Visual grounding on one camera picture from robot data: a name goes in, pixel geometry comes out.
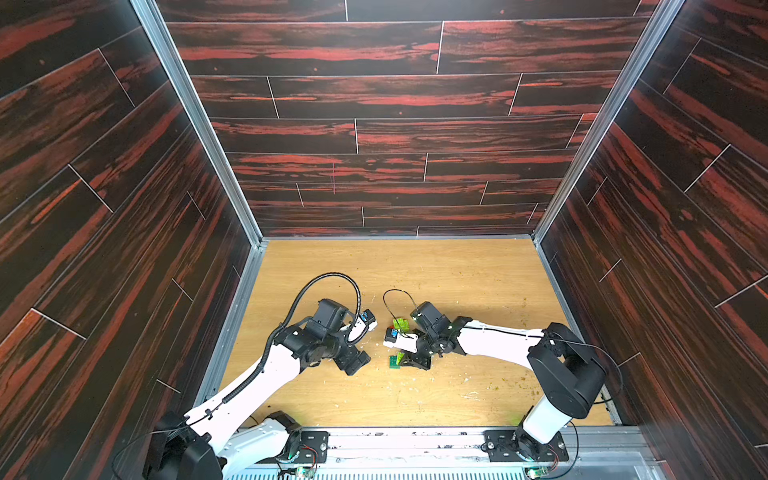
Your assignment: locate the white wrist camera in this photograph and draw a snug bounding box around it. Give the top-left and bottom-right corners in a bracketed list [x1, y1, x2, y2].
[383, 328, 419, 353]
[346, 309, 377, 344]

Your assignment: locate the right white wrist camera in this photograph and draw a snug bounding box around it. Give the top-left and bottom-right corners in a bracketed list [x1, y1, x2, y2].
[383, 328, 419, 353]

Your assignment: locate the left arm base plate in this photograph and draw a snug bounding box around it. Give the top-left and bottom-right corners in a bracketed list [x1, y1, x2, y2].
[277, 429, 330, 465]

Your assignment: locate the lime lego brick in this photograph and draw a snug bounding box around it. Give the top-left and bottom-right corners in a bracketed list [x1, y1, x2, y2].
[393, 318, 410, 333]

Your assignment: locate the left black cable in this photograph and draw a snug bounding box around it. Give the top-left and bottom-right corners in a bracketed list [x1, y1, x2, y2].
[221, 272, 362, 403]

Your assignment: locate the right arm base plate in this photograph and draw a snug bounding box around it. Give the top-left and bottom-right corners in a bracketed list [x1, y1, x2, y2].
[481, 428, 569, 463]

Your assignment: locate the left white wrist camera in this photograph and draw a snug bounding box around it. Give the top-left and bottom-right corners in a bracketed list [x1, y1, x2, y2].
[346, 309, 377, 344]

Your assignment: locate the right black cable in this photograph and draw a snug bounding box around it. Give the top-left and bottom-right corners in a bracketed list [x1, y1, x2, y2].
[382, 288, 418, 325]

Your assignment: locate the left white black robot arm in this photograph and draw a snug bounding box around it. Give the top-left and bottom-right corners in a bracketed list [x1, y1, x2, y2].
[141, 299, 376, 479]

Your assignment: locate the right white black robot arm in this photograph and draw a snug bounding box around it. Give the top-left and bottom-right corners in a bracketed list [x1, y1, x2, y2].
[384, 302, 607, 462]

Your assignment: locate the aluminium front rail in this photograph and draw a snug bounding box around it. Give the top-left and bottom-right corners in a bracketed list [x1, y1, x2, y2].
[229, 426, 668, 479]

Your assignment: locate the black cable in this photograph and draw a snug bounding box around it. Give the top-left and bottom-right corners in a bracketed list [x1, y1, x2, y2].
[221, 272, 362, 403]
[382, 288, 418, 325]

